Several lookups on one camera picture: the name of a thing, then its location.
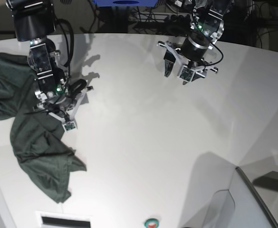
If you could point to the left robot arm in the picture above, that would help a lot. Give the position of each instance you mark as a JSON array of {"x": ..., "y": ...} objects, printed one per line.
[{"x": 202, "y": 27}]

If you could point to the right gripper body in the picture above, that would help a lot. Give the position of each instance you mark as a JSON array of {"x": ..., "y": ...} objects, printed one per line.
[{"x": 52, "y": 75}]

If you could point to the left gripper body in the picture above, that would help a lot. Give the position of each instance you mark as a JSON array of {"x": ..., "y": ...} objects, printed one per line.
[{"x": 194, "y": 47}]

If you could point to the red green emergency button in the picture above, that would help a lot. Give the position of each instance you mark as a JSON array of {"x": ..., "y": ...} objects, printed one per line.
[{"x": 151, "y": 223}]

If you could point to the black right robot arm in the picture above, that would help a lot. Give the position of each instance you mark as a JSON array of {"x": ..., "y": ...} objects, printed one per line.
[{"x": 33, "y": 21}]

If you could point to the blue box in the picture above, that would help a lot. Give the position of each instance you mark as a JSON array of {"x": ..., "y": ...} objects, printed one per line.
[{"x": 111, "y": 3}]

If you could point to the dark green t-shirt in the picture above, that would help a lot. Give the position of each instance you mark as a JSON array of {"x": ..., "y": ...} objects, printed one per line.
[{"x": 35, "y": 137}]

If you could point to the black power strip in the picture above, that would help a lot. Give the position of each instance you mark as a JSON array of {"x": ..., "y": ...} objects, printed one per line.
[{"x": 180, "y": 18}]

